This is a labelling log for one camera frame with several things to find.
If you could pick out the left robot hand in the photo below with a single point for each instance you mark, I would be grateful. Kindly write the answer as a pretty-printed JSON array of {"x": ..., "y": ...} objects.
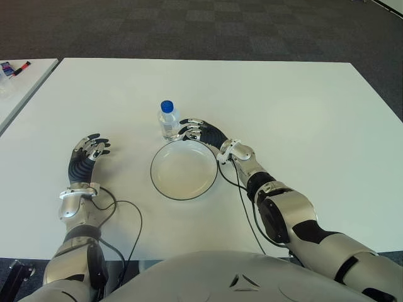
[{"x": 83, "y": 163}]

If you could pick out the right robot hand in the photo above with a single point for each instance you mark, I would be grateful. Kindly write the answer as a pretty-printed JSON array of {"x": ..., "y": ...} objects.
[{"x": 207, "y": 133}]

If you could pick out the clear water bottle blue cap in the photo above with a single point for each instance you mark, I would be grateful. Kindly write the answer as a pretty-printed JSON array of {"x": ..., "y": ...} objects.
[{"x": 168, "y": 122}]

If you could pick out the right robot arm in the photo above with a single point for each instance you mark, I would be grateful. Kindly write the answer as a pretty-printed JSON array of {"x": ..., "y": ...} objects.
[{"x": 289, "y": 214}]

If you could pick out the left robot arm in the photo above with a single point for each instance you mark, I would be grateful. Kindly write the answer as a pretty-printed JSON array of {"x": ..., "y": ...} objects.
[{"x": 78, "y": 226}]

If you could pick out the white plate black rim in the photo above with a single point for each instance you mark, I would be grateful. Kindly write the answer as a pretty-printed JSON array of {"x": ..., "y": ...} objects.
[{"x": 184, "y": 170}]

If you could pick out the white side table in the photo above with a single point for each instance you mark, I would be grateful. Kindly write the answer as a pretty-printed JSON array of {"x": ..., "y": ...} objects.
[{"x": 22, "y": 92}]

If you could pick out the clear plastic bag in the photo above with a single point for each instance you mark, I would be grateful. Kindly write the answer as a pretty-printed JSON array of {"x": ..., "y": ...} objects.
[{"x": 5, "y": 88}]

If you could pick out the red black marker pen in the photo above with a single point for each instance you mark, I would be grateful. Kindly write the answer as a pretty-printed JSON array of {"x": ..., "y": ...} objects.
[{"x": 21, "y": 68}]

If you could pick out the blue packet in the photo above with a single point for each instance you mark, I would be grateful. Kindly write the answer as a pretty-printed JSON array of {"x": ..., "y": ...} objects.
[{"x": 7, "y": 69}]

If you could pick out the black wheeled base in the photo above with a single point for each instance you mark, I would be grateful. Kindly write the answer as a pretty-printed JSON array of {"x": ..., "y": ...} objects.
[{"x": 19, "y": 277}]

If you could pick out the grey robot torso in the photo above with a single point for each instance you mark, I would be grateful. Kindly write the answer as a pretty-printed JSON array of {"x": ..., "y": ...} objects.
[{"x": 236, "y": 280}]

